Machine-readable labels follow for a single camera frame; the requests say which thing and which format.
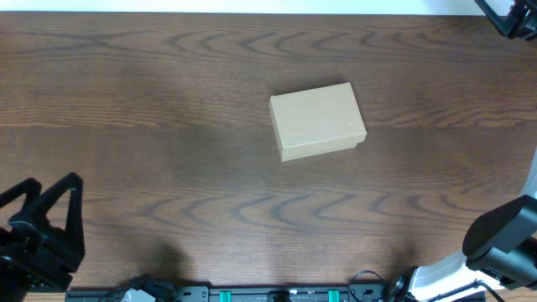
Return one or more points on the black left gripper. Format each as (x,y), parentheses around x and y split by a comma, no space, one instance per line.
(40,236)

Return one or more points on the cardboard box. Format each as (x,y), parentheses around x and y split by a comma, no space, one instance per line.
(316,121)

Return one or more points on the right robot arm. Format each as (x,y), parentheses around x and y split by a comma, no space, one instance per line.
(498,252)

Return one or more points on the black mounting rail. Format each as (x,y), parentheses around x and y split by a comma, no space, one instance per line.
(153,290)

